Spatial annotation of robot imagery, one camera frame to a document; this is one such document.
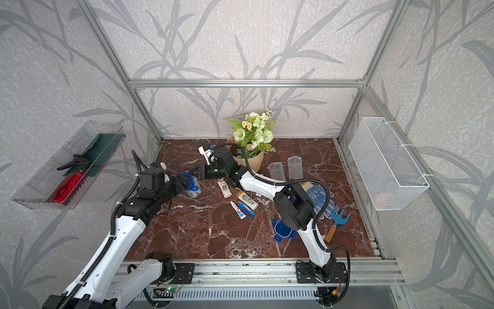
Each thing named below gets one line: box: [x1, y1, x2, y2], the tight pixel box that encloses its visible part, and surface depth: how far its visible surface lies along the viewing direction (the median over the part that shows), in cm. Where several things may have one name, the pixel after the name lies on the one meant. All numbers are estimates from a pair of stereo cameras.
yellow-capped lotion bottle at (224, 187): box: [216, 177, 233, 199], surface depth 98 cm
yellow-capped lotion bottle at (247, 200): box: [236, 190, 260, 211], surface depth 94 cm
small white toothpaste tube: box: [229, 200, 247, 221], surface depth 91 cm
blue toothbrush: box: [236, 202, 256, 217], surface depth 93 cm
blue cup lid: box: [272, 218, 297, 243], surface depth 86 cm
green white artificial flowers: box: [227, 108, 276, 160], surface depth 87 cm
